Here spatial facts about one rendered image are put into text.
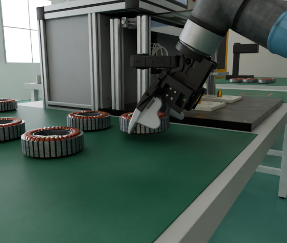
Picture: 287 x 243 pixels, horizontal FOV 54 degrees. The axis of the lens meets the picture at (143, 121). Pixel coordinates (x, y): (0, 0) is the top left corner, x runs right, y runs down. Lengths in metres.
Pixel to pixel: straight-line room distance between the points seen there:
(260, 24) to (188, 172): 0.26
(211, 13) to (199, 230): 0.35
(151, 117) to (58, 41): 0.60
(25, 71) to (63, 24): 7.23
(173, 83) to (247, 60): 5.86
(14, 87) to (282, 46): 7.77
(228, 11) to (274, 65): 5.79
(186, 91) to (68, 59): 0.59
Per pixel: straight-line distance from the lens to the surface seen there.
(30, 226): 0.32
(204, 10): 0.53
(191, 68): 0.56
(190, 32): 0.53
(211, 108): 0.89
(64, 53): 1.05
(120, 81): 0.90
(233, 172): 0.46
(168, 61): 0.57
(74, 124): 0.71
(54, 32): 1.09
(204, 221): 0.35
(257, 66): 6.34
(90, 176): 0.43
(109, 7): 0.91
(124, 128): 0.60
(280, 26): 0.50
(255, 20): 0.50
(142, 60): 0.60
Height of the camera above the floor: 0.91
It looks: 11 degrees down
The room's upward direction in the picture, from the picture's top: straight up
